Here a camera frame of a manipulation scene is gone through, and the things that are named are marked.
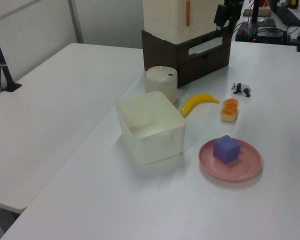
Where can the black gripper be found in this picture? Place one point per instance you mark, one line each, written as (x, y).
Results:
(233, 5)

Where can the dark brown drawer cabinet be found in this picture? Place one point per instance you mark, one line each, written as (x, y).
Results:
(160, 55)

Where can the open cream plastic container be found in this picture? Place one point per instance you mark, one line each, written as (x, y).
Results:
(152, 147)

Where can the black upright stand pole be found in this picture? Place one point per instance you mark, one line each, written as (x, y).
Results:
(255, 11)

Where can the brown cardboard box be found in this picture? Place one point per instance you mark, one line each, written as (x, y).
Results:
(263, 12)

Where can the black equipment box red light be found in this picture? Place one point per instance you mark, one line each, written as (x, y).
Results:
(267, 36)

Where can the black laptop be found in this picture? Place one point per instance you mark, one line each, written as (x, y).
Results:
(288, 15)

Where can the black white panda figurine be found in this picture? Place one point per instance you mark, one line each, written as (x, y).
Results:
(242, 88)

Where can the yellow toy banana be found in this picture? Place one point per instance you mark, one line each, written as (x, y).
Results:
(192, 103)

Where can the orange glazed toy bread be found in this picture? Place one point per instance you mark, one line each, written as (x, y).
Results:
(229, 110)

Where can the purple cube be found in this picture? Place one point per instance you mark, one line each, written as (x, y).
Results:
(226, 150)

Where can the pink plate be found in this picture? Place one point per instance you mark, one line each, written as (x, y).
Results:
(248, 165)

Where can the black camera pole with base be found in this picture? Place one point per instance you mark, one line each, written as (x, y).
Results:
(5, 72)

